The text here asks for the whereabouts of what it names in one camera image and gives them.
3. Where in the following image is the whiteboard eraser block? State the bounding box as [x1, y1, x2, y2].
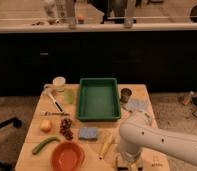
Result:
[115, 154, 143, 171]

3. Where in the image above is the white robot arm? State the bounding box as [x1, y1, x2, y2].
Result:
[119, 114, 197, 166]

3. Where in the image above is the green plastic tray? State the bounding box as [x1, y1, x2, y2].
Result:
[76, 78, 121, 122]

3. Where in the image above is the small metal cup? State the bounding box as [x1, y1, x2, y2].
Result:
[120, 88, 132, 103]

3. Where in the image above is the pale green pear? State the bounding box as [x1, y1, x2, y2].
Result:
[63, 89, 74, 104]

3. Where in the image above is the white mug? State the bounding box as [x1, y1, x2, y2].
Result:
[44, 76, 66, 92]

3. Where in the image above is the grey folded cloth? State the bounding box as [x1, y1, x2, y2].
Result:
[122, 98, 153, 125]

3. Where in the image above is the silver fork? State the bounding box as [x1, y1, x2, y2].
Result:
[41, 111, 69, 116]

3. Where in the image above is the blue sponge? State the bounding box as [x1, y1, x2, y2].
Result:
[78, 127, 98, 140]

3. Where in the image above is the bunch of dark grapes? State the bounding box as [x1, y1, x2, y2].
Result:
[60, 118, 73, 140]

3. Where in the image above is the yellow lemon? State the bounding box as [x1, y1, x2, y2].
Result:
[40, 119, 52, 133]

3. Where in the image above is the orange ball on counter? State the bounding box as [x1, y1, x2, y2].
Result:
[77, 14, 84, 24]

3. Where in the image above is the green cucumber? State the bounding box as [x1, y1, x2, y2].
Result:
[32, 137, 60, 155]

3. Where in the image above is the dark cabinet counter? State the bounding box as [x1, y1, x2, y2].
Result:
[0, 23, 197, 96]

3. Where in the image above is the orange bowl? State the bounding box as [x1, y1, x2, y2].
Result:
[50, 142, 85, 171]

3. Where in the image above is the black office chair base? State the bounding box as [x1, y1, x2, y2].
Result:
[0, 116, 23, 171]

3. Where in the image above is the white handled knife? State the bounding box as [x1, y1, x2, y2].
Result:
[47, 92, 64, 113]

